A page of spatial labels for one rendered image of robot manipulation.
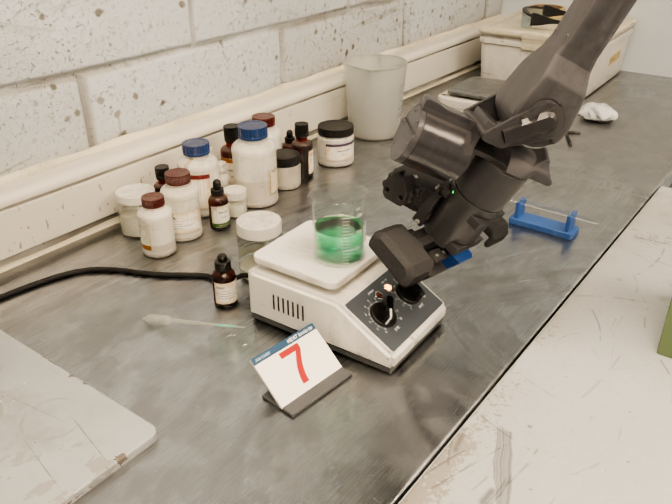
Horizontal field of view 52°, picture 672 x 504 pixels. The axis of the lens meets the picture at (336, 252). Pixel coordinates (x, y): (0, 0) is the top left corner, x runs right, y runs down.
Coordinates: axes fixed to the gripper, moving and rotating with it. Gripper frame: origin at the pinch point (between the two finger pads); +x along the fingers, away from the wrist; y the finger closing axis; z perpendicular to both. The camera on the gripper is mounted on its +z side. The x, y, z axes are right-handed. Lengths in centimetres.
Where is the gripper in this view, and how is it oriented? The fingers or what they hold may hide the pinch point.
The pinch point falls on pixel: (419, 265)
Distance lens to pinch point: 78.0
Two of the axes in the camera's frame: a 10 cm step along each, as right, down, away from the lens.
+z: -6.0, -7.4, 3.2
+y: -6.9, 2.6, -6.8
